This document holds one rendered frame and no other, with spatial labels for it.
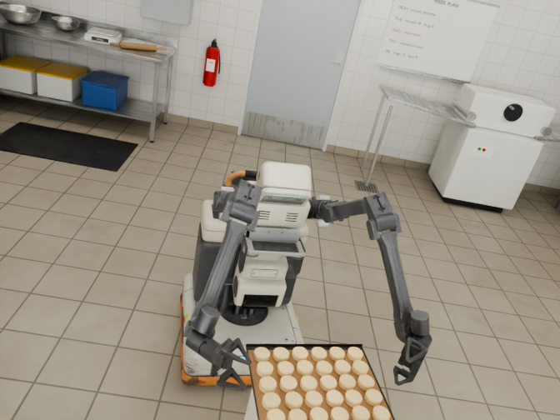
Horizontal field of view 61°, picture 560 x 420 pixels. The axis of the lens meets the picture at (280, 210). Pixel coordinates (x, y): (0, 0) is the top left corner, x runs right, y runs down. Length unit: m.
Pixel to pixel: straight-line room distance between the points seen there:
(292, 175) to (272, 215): 0.21
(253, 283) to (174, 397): 0.74
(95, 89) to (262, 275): 3.59
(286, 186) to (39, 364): 1.56
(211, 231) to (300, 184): 0.61
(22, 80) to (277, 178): 4.11
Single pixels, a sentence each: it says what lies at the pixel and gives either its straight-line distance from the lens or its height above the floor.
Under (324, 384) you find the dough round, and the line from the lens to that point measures 1.49.
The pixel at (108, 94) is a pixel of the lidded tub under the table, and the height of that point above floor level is 0.39.
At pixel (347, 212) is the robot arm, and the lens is 1.82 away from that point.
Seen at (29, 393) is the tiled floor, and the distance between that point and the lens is 2.63.
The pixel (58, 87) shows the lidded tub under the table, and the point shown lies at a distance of 5.51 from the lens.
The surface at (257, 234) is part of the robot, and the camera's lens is 2.02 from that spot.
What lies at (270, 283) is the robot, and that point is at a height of 0.67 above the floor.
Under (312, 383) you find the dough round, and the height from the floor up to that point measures 0.92.
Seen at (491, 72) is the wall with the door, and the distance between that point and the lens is 6.05.
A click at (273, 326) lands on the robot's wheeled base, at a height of 0.28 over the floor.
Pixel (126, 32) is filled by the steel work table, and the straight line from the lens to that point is 5.72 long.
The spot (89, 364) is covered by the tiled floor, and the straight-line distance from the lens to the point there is 2.71.
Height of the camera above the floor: 1.99
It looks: 28 degrees down
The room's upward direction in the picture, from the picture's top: 13 degrees clockwise
